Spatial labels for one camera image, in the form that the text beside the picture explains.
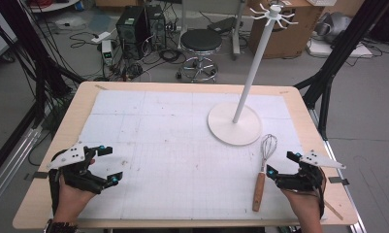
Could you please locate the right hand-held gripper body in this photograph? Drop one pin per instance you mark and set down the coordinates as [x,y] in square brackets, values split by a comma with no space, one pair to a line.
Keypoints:
[307,173]

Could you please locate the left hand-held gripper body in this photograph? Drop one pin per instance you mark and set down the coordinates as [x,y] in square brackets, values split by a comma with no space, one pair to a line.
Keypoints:
[73,168]

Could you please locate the white hook stand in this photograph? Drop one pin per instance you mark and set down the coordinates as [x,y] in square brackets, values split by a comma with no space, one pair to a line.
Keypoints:
[243,90]

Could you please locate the person's right hand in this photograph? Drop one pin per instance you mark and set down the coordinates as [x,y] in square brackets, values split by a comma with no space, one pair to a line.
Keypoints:
[303,204]

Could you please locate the white grid paper mat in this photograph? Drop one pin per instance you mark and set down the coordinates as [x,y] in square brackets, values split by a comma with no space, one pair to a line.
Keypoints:
[188,155]

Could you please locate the white small device green display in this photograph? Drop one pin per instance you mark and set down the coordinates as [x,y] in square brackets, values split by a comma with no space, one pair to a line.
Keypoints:
[107,51]

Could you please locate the black metal stand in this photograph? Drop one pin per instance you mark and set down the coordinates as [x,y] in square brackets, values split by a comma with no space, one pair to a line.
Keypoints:
[30,55]
[340,55]

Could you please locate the white power strip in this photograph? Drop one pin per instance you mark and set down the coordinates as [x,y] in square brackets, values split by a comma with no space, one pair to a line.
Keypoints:
[101,37]

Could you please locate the black computer tower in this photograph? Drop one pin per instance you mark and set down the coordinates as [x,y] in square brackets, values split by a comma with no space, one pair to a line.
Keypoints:
[130,30]

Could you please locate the cardboard box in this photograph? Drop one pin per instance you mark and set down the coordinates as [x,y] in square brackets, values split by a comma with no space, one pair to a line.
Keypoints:
[284,27]

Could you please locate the grey computer tower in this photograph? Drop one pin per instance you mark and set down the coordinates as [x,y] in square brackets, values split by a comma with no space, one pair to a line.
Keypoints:
[156,27]

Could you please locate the black round stool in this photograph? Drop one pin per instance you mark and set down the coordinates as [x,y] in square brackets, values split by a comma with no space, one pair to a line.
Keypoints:
[200,53]

